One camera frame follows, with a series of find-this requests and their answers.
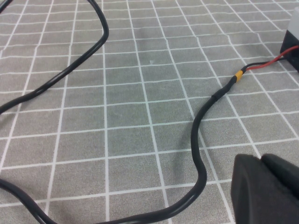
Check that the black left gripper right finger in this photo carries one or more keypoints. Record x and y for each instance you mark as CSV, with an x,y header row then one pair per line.
x,y
285,170

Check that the grey checked tablecloth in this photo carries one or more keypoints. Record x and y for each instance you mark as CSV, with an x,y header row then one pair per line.
x,y
130,93

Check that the grey black button box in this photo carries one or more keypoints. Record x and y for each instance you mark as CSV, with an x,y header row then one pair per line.
x,y
292,40

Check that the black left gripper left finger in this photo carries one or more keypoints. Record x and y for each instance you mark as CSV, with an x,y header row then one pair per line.
x,y
257,193

